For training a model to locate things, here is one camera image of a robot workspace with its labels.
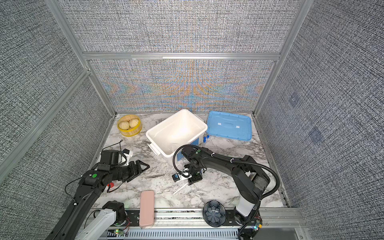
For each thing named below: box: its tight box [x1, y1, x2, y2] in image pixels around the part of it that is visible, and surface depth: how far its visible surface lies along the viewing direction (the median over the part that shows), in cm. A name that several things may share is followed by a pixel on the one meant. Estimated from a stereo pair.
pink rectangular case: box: [139, 190, 155, 228], surface depth 76 cm
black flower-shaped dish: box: [202, 200, 226, 228], surface depth 75 cm
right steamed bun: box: [129, 118, 139, 128], surface depth 108 cm
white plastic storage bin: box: [146, 109, 208, 162], surface depth 97 cm
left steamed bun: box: [118, 120, 130, 130], surface depth 107 cm
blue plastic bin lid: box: [206, 111, 253, 141], surface depth 115 cm
